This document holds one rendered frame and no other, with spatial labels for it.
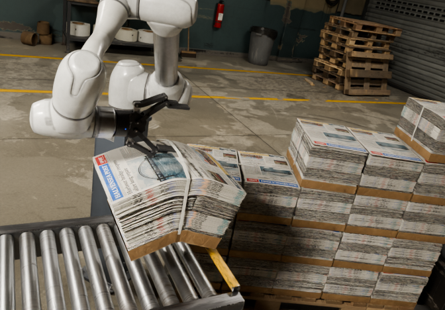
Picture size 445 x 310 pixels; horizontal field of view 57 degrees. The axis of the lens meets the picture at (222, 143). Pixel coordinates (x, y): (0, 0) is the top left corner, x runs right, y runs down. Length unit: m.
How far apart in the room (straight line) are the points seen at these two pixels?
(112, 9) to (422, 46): 8.84
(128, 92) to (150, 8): 0.62
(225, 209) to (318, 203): 0.92
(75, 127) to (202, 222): 0.49
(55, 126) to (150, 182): 0.30
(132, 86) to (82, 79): 1.02
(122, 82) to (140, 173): 0.82
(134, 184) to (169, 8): 0.61
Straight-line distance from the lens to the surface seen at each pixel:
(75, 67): 0.97
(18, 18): 8.27
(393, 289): 2.66
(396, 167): 2.20
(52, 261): 1.47
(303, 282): 2.45
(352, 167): 2.11
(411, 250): 2.52
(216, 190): 1.25
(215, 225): 1.34
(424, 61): 9.80
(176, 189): 1.20
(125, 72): 1.98
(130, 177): 1.23
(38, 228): 1.62
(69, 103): 1.02
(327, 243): 2.31
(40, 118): 1.12
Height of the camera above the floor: 1.74
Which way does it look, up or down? 22 degrees down
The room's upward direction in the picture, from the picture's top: 11 degrees clockwise
